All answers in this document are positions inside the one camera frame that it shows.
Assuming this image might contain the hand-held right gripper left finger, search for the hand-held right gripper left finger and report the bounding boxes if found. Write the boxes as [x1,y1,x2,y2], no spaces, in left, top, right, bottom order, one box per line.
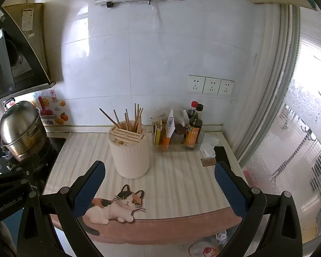
[17,161,106,257]

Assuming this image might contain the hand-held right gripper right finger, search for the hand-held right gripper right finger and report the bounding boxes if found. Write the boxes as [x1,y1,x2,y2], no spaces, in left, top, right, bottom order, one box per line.
[214,161,303,257]

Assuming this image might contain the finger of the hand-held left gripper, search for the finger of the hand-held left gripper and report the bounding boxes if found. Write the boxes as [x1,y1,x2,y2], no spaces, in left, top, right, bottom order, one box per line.
[16,153,52,193]

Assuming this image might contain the cream round utensil holder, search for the cream round utensil holder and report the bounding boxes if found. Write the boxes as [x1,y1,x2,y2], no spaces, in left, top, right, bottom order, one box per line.
[108,124,150,178]

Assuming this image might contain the bunch of wooden chopsticks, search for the bunch of wooden chopsticks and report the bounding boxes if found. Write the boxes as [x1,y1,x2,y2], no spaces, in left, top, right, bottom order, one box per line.
[100,103,144,134]

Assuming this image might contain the black induction stove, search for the black induction stove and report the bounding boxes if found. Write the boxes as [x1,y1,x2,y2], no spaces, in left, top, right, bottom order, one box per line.
[0,138,67,172]

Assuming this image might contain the black flat phone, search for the black flat phone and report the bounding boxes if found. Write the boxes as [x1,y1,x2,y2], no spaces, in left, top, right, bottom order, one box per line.
[213,146,232,170]

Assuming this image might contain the white crumpled tissue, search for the white crumpled tissue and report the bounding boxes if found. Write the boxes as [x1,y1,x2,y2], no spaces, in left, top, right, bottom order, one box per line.
[200,139,220,157]

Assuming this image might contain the stainless steel pot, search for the stainless steel pot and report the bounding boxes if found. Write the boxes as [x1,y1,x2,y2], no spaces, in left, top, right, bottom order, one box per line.
[0,101,50,162]

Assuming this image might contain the striped cat print table mat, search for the striped cat print table mat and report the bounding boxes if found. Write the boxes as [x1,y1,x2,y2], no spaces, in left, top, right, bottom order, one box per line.
[43,131,242,244]

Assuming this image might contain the clear plastic organizer tray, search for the clear plastic organizer tray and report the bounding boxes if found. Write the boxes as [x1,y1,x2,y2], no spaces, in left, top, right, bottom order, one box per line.
[152,130,206,152]

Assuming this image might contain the clear plastic container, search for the clear plastic container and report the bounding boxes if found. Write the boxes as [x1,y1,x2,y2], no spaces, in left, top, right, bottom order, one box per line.
[189,230,228,257]

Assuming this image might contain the black cap dark bottle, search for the black cap dark bottle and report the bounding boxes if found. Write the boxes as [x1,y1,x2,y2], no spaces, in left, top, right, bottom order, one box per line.
[184,103,204,150]

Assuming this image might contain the frosted glass window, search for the frosted glass window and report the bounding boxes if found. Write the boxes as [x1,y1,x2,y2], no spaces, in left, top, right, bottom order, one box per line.
[235,4,321,247]

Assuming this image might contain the orange packet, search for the orange packet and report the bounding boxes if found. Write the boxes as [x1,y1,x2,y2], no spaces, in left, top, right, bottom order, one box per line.
[160,128,172,150]

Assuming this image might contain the yellow box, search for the yellow box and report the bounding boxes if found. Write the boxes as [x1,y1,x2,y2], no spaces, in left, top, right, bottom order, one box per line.
[153,120,163,145]

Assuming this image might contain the white packet blue hexagon print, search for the white packet blue hexagon print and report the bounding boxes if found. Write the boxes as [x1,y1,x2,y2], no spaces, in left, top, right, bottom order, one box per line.
[166,109,176,145]

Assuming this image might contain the red cap soy sauce bottle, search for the red cap soy sauce bottle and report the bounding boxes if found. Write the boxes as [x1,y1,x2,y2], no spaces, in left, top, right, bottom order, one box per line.
[187,101,200,129]

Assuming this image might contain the clear crumpled plastic bag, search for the clear crumpled plastic bag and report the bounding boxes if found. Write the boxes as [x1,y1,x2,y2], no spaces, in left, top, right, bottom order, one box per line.
[151,102,189,129]

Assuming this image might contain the black range hood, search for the black range hood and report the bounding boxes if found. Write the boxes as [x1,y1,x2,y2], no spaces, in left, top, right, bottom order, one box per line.
[0,3,56,103]

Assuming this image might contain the colourful wall stickers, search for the colourful wall stickers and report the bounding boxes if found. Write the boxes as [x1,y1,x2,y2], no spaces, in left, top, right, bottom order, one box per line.
[32,90,69,126]

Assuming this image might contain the white wall socket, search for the white wall socket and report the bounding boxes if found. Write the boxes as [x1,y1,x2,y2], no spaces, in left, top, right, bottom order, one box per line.
[218,79,234,96]
[203,77,221,95]
[187,75,206,94]

